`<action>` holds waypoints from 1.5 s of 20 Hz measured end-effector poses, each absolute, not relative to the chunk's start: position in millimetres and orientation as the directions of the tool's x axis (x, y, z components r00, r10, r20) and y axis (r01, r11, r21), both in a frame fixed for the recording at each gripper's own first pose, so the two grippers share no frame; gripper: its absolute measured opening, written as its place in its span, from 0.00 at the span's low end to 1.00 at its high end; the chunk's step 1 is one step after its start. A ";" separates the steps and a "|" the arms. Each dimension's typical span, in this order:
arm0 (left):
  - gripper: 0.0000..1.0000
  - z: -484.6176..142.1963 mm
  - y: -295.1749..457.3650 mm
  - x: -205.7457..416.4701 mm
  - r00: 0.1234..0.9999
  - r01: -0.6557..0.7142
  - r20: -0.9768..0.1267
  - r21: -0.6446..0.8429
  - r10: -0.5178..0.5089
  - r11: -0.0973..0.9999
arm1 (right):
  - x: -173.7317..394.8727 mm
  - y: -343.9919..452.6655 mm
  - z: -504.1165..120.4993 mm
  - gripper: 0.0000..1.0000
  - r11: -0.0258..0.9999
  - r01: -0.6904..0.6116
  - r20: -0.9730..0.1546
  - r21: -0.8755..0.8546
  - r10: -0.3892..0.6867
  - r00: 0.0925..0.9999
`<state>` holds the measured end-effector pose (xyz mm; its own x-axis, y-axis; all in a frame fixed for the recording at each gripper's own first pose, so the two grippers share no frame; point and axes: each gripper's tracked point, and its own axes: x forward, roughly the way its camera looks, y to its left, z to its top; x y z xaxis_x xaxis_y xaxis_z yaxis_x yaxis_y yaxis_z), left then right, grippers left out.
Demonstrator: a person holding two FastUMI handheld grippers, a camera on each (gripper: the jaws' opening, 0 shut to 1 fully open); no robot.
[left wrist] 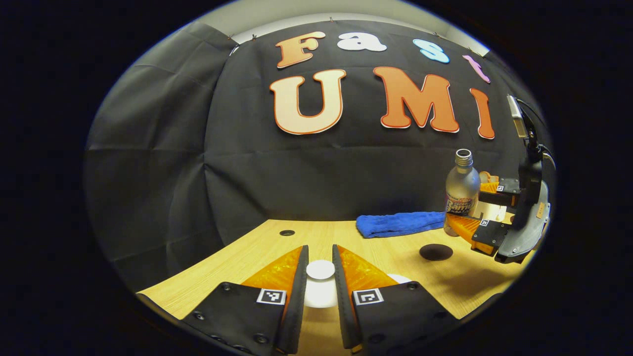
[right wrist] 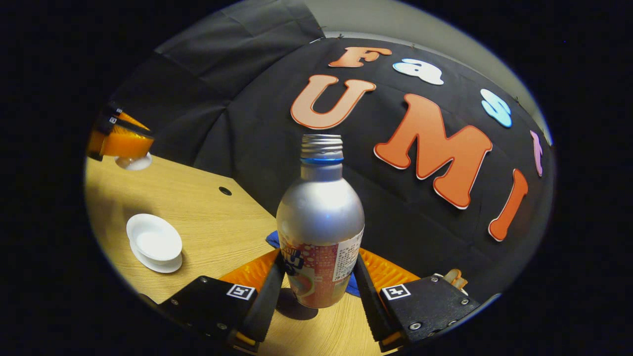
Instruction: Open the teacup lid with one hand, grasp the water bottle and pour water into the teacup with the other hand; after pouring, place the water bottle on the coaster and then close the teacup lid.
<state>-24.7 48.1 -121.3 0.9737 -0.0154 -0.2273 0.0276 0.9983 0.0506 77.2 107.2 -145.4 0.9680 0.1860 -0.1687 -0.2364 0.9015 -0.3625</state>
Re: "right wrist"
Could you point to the white teacup lid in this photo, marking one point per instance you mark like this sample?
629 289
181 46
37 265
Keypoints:
134 163

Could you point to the dark round coaster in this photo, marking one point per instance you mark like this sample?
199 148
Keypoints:
293 311

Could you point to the silver water bottle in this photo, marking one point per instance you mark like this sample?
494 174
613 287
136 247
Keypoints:
320 212

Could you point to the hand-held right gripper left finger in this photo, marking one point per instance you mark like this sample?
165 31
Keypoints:
269 306

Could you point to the black table grommet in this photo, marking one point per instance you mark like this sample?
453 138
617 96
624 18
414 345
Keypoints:
225 191

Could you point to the white teacup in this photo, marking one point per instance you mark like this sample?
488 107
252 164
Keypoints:
154 240

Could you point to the white saucer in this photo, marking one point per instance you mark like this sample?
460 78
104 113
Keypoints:
165 269

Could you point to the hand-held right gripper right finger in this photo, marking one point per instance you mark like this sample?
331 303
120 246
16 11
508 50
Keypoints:
371 306

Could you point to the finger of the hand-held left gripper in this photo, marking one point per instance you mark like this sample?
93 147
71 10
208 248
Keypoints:
131 121
126 144

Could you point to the blue folded towel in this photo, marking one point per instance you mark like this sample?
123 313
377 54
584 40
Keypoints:
273 241

